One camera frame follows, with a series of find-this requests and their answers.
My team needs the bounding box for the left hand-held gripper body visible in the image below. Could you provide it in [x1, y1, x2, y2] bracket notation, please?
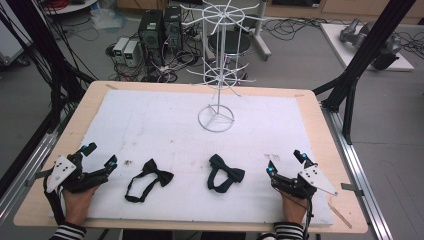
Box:
[45, 150, 110, 194]

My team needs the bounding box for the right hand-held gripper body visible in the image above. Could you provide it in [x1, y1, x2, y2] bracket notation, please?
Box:
[271, 162, 339, 200]

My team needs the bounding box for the black bow tie wide strap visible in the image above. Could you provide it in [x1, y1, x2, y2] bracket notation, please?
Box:
[206, 153, 246, 194]

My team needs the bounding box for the black bow tie thin strap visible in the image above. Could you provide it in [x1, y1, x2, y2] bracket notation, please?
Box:
[124, 158, 175, 204]

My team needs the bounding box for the white wire rack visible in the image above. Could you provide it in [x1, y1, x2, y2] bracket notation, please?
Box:
[179, 0, 268, 134]

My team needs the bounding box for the person's right hand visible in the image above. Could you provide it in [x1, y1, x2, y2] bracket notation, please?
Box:
[281, 192, 308, 225]

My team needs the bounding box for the person's left hand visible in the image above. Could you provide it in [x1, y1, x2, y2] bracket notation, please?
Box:
[62, 185, 101, 225]

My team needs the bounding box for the grey metal clamp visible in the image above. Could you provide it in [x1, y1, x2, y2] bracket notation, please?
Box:
[25, 168, 54, 188]
[340, 182, 365, 197]

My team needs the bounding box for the thin wooden stick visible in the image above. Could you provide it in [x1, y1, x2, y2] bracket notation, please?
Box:
[327, 202, 353, 230]

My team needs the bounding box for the white foam mat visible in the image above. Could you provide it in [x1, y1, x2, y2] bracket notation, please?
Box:
[49, 89, 335, 228]

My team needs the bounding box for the grey bench power supply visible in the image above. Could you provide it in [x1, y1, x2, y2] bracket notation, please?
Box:
[123, 40, 142, 68]
[112, 36, 130, 64]

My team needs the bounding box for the white floor board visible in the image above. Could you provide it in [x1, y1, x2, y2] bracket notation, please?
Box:
[319, 22, 415, 72]

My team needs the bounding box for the white stand leg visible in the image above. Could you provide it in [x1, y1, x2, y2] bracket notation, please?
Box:
[249, 0, 272, 62]

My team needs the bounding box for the large black computer tower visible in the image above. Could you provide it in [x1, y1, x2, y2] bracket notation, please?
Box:
[137, 9, 165, 67]

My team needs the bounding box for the clear plastic bag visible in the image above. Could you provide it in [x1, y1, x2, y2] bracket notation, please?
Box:
[90, 5, 128, 32]

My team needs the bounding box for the black round stool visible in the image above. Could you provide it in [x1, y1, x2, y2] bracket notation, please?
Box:
[207, 32, 252, 57]

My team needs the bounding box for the round white table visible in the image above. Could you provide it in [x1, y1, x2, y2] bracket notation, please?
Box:
[42, 0, 99, 16]

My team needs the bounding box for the slim black computer tower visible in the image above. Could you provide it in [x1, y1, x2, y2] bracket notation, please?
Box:
[163, 5, 184, 52]

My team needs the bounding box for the right hand-held gripper black cable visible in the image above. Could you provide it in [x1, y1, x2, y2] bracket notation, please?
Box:
[302, 196, 315, 233]

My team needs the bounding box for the hand-held gripper black cable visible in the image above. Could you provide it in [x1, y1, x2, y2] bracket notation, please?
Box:
[42, 176, 67, 225]
[302, 196, 315, 233]

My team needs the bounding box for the left hand-held gripper black cable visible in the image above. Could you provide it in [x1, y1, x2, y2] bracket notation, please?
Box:
[42, 176, 67, 225]

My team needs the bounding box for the aluminium rail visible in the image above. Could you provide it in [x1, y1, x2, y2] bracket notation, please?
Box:
[0, 109, 66, 223]
[320, 102, 395, 240]

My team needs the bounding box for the black metal frame post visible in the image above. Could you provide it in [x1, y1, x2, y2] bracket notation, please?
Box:
[312, 0, 418, 145]
[4, 0, 98, 131]

